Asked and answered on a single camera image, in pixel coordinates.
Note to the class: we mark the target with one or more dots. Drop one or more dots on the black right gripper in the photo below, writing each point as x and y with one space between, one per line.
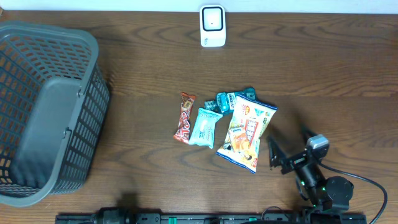
296 162

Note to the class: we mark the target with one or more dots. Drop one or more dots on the yellow snack bag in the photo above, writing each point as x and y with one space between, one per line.
249 121

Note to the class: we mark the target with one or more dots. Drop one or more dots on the blue mouthwash bottle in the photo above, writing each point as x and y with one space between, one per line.
224 103

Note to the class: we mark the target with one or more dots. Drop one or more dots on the light green tissue pack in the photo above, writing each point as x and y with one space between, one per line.
203 133

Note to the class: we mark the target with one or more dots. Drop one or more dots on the red chocolate bar wrapper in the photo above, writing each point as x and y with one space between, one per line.
183 132

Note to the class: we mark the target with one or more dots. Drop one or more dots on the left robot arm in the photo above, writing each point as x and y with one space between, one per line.
113 215

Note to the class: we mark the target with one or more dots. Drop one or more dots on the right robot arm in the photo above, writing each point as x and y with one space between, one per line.
330 194

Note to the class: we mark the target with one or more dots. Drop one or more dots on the white barcode scanner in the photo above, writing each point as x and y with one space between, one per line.
212 26

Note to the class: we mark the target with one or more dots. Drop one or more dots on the grey plastic shopping basket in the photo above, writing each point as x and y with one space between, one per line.
54 100

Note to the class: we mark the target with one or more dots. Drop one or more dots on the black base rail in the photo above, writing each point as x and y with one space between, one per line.
155 218

